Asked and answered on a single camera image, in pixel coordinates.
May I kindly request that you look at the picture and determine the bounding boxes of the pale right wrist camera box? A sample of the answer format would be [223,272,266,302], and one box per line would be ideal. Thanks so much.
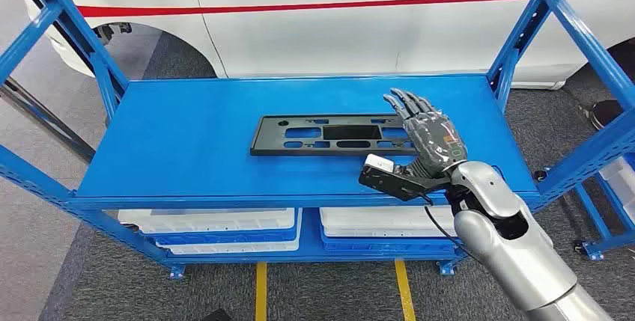
[363,153,397,174]

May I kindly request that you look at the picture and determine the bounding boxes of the black plastic frame part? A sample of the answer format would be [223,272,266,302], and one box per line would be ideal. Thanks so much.
[249,114,422,157]

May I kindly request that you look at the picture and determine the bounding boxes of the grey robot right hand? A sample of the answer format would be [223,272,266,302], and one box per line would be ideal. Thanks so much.
[383,88,468,181]

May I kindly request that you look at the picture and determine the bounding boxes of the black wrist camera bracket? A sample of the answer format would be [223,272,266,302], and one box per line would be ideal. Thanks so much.
[358,162,450,204]

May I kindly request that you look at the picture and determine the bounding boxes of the white car with red stripe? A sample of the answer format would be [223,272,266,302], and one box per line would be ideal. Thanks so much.
[22,0,635,91]

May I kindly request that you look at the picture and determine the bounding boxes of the blue steel shelf rack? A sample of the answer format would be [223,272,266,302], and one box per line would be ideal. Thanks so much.
[0,0,635,280]

